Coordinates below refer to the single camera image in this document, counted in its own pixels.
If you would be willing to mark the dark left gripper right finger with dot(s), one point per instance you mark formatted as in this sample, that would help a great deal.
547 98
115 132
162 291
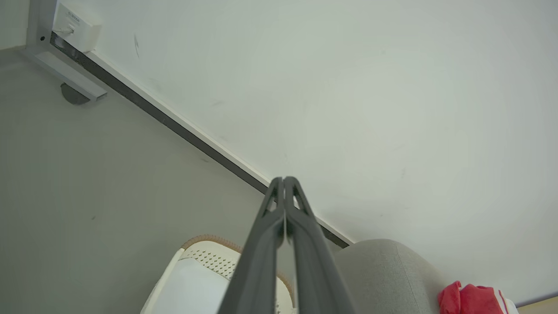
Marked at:
318 279

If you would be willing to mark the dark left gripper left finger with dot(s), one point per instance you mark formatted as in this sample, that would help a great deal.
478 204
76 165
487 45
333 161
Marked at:
257 279

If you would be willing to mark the red and white garment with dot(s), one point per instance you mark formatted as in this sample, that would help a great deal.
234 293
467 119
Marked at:
473 301

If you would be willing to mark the white basket with brown rim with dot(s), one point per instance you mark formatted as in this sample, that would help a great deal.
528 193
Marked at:
196 283

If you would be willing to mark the grey fabric sofa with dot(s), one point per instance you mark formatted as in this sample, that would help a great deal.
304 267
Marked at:
388 279

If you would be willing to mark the white and black baseboard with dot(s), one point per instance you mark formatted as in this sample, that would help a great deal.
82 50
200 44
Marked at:
174 122

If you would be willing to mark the dark round frame foot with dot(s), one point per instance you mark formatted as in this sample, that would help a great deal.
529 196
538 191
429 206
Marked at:
73 96

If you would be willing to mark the grey metal frame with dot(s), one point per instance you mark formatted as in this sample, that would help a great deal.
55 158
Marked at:
69 76

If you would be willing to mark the white wall outlet box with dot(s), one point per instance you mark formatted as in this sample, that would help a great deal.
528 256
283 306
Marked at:
78 27

